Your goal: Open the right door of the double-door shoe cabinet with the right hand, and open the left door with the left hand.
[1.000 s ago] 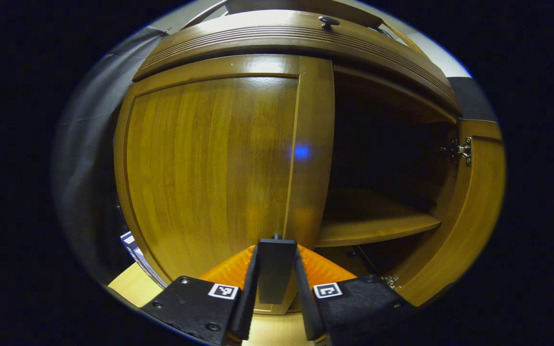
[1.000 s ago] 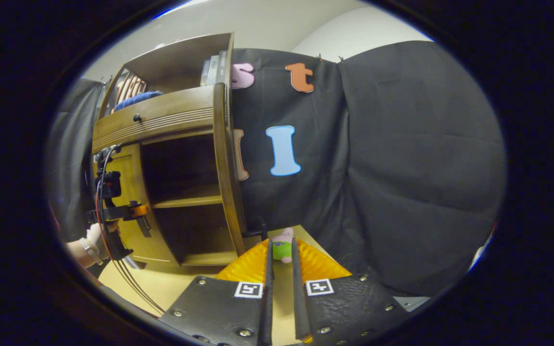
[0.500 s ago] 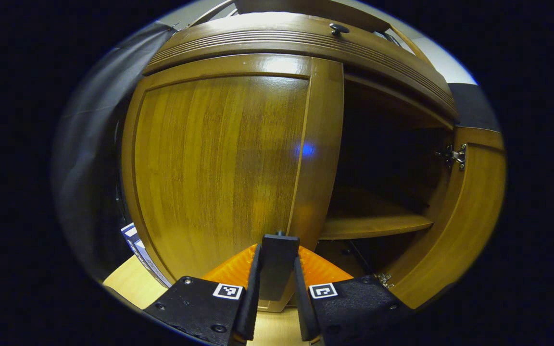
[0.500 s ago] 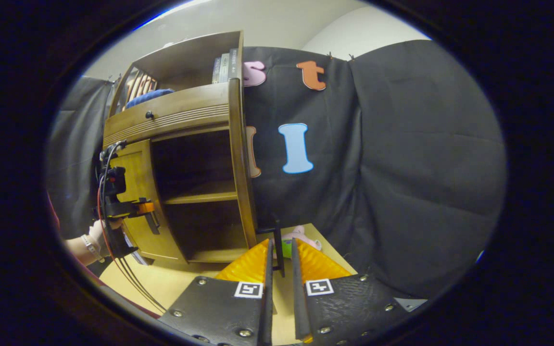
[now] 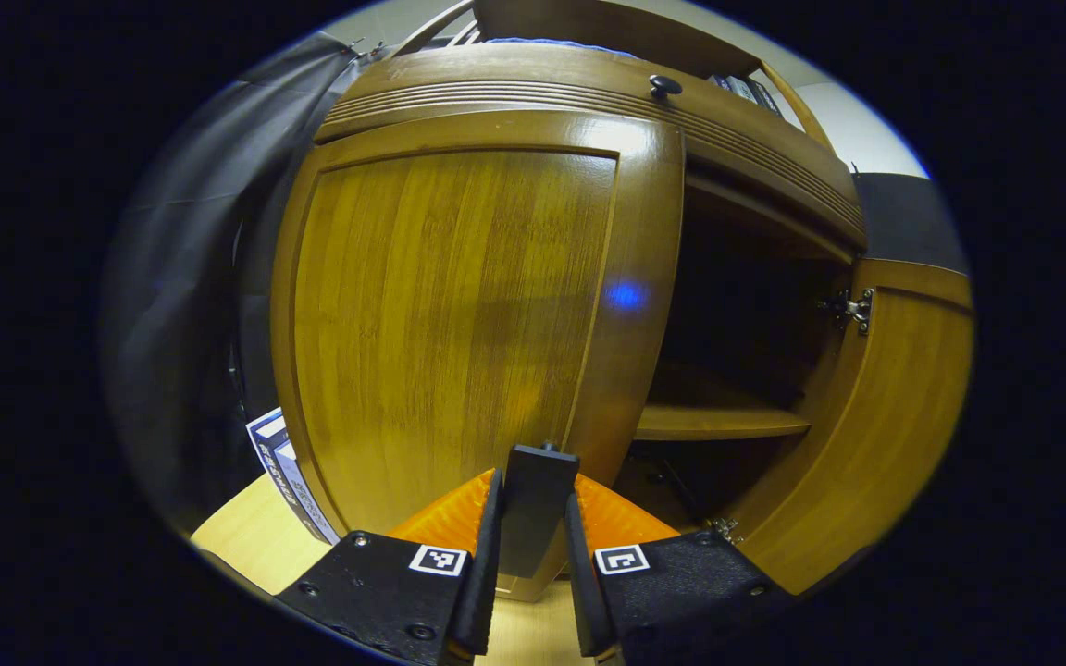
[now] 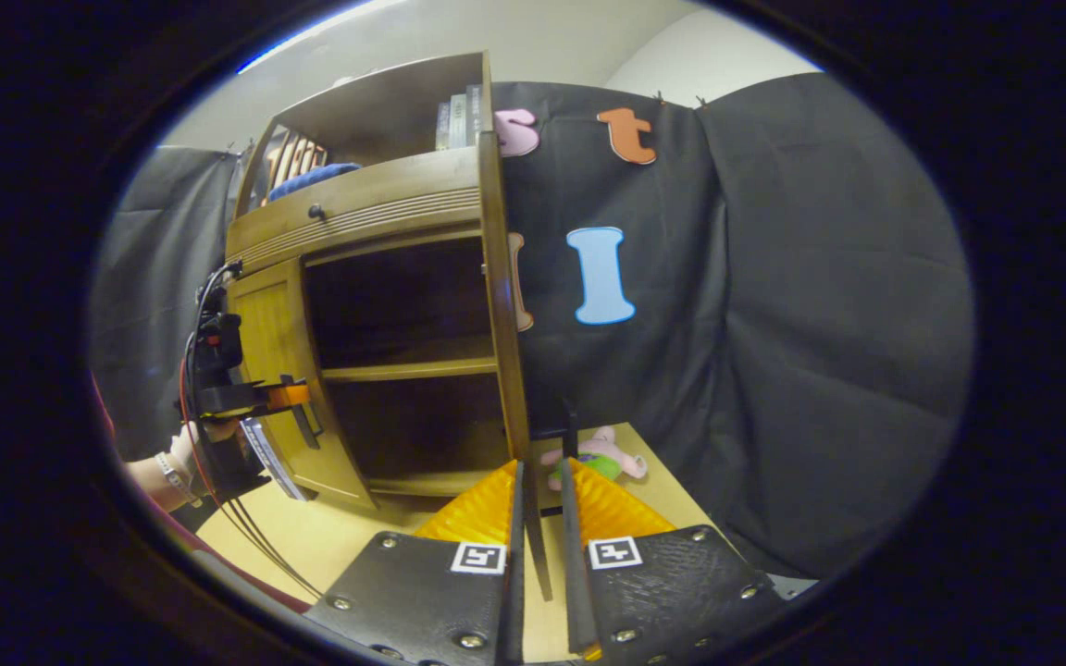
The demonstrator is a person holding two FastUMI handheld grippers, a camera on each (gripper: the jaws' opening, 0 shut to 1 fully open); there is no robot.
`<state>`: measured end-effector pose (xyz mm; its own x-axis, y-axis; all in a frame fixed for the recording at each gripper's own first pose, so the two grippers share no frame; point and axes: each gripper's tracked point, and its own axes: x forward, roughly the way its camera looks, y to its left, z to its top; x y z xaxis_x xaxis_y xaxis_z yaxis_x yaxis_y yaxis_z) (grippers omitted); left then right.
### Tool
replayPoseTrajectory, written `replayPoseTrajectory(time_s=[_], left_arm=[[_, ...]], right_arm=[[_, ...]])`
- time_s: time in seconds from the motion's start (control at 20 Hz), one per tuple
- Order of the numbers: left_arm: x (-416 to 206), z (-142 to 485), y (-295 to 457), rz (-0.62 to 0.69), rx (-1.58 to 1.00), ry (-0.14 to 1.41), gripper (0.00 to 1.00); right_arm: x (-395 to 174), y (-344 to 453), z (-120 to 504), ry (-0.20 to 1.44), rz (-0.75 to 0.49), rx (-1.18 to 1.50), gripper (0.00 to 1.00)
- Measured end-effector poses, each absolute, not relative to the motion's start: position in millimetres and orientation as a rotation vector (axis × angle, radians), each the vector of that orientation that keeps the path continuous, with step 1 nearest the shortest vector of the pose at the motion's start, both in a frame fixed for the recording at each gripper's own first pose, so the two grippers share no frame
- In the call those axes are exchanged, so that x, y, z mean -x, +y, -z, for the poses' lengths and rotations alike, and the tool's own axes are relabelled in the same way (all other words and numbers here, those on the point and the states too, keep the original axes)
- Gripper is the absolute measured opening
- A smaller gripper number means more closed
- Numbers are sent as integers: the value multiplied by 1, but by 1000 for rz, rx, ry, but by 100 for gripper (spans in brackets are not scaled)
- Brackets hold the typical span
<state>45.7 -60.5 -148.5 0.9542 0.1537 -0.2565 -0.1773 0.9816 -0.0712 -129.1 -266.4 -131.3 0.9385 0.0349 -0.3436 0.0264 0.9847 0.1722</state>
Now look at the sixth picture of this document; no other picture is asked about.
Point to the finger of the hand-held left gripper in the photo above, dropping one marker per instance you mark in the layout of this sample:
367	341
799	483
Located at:
283	396

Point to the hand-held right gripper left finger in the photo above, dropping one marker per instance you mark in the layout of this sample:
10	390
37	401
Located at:
515	573

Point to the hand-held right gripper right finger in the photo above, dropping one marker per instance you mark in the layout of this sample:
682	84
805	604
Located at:
574	573

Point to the wooden double-door shoe cabinet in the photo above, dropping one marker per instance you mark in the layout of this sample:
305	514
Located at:
385	102

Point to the white spine book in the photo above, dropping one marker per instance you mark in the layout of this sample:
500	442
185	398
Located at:
255	453

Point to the pink green plush toy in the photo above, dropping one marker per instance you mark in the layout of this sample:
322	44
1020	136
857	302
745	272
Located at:
602	458

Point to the wooden inner shelf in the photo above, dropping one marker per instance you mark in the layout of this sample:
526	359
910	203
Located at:
413	370

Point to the black round drawer knob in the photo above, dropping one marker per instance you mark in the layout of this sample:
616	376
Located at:
316	212

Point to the blue towel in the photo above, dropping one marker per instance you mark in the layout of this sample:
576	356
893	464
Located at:
311	176

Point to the wooden ribbed drawer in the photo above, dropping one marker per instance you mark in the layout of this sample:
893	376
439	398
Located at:
376	190

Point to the black backdrop cloth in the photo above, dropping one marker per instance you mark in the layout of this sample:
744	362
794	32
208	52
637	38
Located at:
774	324

